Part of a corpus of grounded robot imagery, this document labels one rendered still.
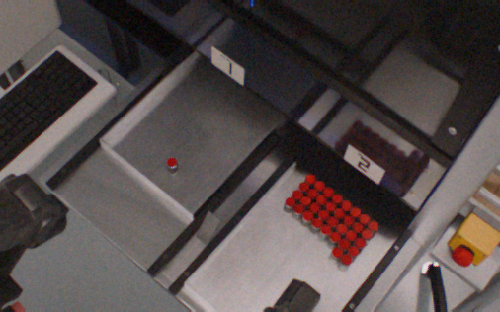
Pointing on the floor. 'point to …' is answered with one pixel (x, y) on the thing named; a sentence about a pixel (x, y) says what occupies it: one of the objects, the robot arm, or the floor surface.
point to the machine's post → (471, 166)
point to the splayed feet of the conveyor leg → (436, 284)
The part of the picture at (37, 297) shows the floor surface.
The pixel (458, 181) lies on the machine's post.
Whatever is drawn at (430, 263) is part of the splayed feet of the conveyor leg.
